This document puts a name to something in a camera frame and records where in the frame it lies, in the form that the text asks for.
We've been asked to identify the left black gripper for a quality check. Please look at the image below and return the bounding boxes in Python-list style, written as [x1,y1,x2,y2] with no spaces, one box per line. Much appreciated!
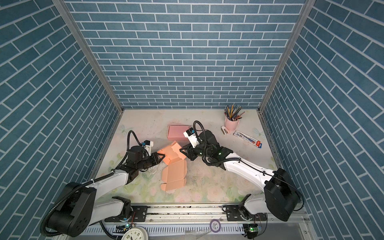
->
[136,152,166,172]

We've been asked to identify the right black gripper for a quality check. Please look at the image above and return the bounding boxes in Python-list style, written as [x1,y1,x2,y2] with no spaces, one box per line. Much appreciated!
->
[179,140,213,160]

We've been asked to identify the pink paper box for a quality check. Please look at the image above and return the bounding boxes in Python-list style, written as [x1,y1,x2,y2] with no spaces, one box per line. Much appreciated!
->
[167,125,190,142]

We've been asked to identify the orange paper box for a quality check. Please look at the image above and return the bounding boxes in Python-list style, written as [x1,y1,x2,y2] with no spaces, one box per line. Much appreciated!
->
[157,142,187,192]

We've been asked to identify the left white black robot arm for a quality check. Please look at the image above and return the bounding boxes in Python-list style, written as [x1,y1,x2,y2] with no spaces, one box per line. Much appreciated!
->
[40,146,166,237]

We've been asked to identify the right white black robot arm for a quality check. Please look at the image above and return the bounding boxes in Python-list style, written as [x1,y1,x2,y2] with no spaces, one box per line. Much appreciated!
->
[180,129,302,222]

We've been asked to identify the pink pencil cup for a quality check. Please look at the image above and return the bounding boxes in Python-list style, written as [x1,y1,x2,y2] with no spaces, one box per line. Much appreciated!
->
[224,118,240,132]

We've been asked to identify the white toothpaste tube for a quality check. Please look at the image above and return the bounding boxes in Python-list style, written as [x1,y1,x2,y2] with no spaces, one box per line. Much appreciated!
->
[233,130,262,149]

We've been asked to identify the coloured pencils bundle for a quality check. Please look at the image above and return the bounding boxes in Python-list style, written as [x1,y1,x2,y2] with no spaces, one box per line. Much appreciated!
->
[224,105,245,122]

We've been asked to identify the white round clock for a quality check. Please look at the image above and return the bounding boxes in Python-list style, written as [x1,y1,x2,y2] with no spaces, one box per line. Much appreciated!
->
[122,227,149,240]

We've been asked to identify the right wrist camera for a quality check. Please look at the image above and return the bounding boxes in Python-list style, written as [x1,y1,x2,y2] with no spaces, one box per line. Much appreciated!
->
[184,128,200,148]

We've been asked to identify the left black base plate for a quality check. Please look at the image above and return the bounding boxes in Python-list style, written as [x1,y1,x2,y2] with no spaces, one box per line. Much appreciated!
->
[104,206,148,223]

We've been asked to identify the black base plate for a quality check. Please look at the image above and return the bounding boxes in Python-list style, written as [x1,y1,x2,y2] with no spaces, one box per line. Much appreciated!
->
[222,205,268,222]
[104,206,148,223]

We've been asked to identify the aluminium mounting rail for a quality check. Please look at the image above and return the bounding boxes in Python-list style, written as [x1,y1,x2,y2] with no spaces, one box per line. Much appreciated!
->
[61,202,310,226]

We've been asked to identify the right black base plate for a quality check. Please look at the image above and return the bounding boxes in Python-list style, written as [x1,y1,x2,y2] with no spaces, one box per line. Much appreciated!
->
[222,205,268,222]

